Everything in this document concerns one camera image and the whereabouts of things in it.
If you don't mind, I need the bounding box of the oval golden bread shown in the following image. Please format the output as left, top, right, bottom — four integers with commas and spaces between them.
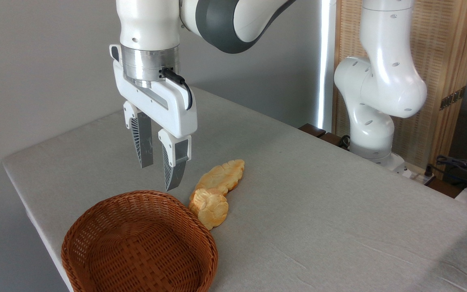
195, 159, 245, 196

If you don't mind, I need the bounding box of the brown wicker basket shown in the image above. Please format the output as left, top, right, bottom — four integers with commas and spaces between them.
61, 190, 219, 292

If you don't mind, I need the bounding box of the grey tablecloth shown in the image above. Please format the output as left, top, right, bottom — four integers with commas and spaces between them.
2, 86, 467, 292

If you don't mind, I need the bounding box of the dark wooden frame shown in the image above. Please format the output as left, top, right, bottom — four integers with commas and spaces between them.
298, 123, 351, 151

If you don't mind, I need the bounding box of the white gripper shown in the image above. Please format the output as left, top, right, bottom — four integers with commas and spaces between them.
110, 45, 198, 192

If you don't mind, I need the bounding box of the wooden folding screen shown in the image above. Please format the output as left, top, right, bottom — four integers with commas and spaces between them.
333, 0, 467, 173

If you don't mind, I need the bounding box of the black screen hinge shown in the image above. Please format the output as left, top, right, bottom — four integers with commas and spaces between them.
439, 86, 467, 111

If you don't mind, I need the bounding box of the round golden bread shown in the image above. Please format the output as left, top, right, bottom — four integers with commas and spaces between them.
189, 188, 229, 231

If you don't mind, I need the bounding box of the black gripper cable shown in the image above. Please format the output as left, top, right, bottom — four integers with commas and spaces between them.
161, 68, 194, 111

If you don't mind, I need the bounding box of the white power strip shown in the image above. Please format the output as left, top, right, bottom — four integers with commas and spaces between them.
396, 162, 437, 186

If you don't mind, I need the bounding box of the black cable bundle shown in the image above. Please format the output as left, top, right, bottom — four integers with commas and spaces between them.
426, 155, 467, 192

